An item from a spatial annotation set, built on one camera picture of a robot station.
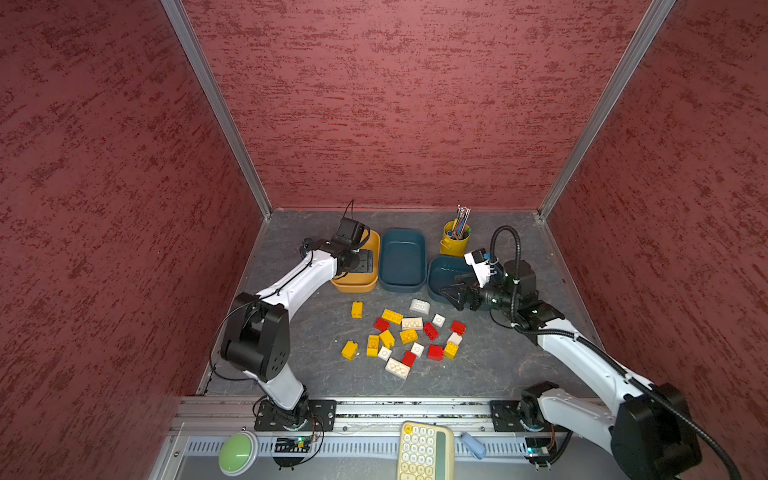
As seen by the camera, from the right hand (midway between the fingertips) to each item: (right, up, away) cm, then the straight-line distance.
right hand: (446, 290), depth 79 cm
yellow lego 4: (-20, -18, +7) cm, 28 cm away
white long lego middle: (-8, -12, +11) cm, 18 cm away
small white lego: (0, -11, +12) cm, 16 cm away
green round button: (-51, -36, -10) cm, 63 cm away
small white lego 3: (-7, -18, +7) cm, 21 cm away
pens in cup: (+9, +20, +21) cm, 31 cm away
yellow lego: (-26, -8, +13) cm, 30 cm away
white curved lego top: (-6, -7, +13) cm, 16 cm away
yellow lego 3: (-9, -15, +9) cm, 20 cm away
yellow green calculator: (-7, -36, -10) cm, 38 cm away
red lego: (-18, -13, +11) cm, 25 cm away
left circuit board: (-37, -36, -8) cm, 52 cm away
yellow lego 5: (-27, -18, +4) cm, 32 cm away
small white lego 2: (-17, -19, +5) cm, 26 cm away
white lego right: (+4, -16, +8) cm, 19 cm away
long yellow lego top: (-14, -11, +13) cm, 22 cm away
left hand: (-26, +5, +12) cm, 29 cm away
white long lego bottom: (-13, -22, +3) cm, 26 cm away
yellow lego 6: (+2, -18, +4) cm, 18 cm away
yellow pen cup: (+6, +14, +19) cm, 24 cm away
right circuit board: (+21, -37, -8) cm, 43 cm away
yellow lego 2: (-16, -15, +6) cm, 23 cm away
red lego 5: (-2, -19, +5) cm, 20 cm away
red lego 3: (+6, -13, +11) cm, 19 cm away
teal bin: (-11, +6, +23) cm, 26 cm away
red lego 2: (-3, -14, +9) cm, 17 cm away
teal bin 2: (+3, +2, +23) cm, 24 cm away
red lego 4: (-10, -20, +4) cm, 23 cm away
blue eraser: (+5, -35, -10) cm, 37 cm away
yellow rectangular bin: (-26, 0, +17) cm, 31 cm away
